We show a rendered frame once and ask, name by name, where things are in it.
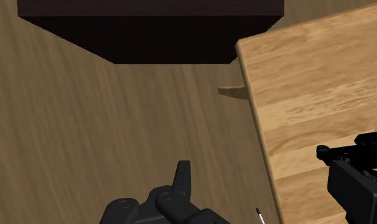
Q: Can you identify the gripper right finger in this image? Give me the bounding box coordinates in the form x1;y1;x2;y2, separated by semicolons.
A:
327;159;377;224

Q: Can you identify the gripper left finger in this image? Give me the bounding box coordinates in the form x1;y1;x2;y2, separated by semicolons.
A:
99;160;205;224

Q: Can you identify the light wooden table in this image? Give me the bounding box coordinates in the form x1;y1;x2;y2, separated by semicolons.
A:
217;0;377;224

